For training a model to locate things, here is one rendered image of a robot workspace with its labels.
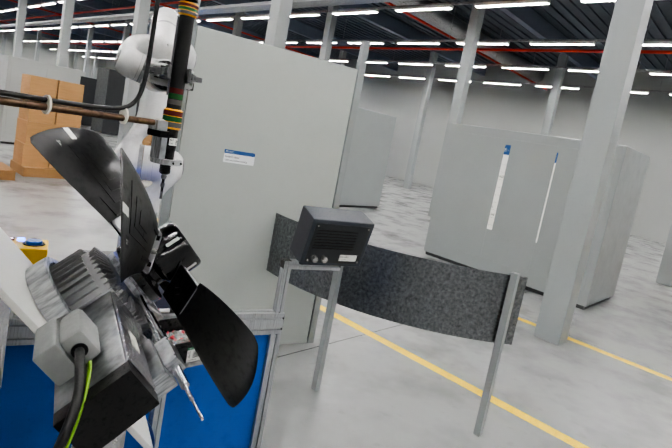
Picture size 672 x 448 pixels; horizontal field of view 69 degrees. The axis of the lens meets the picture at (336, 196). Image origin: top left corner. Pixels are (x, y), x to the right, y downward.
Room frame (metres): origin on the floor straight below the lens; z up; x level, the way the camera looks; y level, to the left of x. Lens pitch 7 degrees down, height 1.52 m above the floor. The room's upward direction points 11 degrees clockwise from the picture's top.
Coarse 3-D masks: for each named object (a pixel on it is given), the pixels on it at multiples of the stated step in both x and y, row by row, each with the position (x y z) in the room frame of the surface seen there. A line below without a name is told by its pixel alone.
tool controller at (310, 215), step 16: (304, 208) 1.75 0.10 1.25; (320, 208) 1.78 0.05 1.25; (304, 224) 1.73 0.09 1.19; (320, 224) 1.69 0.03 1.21; (336, 224) 1.72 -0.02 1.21; (352, 224) 1.75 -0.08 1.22; (368, 224) 1.79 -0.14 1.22; (304, 240) 1.71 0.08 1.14; (320, 240) 1.71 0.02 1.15; (336, 240) 1.74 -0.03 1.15; (352, 240) 1.78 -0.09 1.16; (368, 240) 1.81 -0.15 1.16; (304, 256) 1.71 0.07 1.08; (320, 256) 1.74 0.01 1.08; (336, 256) 1.77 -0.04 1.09; (352, 256) 1.80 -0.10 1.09
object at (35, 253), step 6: (42, 240) 1.36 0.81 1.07; (18, 246) 1.27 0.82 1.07; (24, 246) 1.28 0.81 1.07; (30, 246) 1.29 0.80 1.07; (36, 246) 1.30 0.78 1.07; (42, 246) 1.31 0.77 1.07; (24, 252) 1.27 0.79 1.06; (30, 252) 1.27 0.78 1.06; (36, 252) 1.28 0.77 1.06; (42, 252) 1.29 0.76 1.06; (30, 258) 1.27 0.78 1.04; (36, 258) 1.28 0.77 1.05; (42, 258) 1.29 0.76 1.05
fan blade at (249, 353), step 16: (192, 304) 0.98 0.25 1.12; (208, 304) 0.95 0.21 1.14; (224, 304) 0.92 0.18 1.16; (192, 320) 0.98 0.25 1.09; (208, 320) 0.95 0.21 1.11; (224, 320) 0.92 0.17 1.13; (240, 320) 0.87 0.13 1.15; (192, 336) 0.98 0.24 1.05; (208, 336) 0.95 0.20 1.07; (224, 336) 0.92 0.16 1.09; (240, 336) 0.88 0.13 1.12; (208, 352) 0.95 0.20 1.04; (224, 352) 0.92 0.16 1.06; (240, 352) 0.89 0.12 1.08; (256, 352) 0.84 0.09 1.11; (208, 368) 0.95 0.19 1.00; (224, 368) 0.92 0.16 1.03; (240, 368) 0.89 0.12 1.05; (256, 368) 0.85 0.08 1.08; (224, 384) 0.93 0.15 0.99; (240, 384) 0.90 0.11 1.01; (240, 400) 0.91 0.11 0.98
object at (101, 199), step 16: (80, 128) 1.11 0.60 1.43; (32, 144) 0.95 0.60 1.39; (48, 144) 0.98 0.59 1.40; (80, 144) 1.06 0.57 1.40; (96, 144) 1.11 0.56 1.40; (48, 160) 0.96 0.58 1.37; (64, 160) 0.99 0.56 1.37; (80, 160) 1.03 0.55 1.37; (96, 160) 1.06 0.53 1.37; (112, 160) 1.11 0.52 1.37; (64, 176) 0.97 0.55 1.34; (80, 176) 1.00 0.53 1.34; (96, 176) 1.03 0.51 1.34; (112, 176) 1.07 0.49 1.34; (80, 192) 0.98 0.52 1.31; (96, 192) 1.01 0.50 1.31; (112, 192) 1.04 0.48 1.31; (96, 208) 0.99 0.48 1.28; (112, 208) 1.01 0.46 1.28
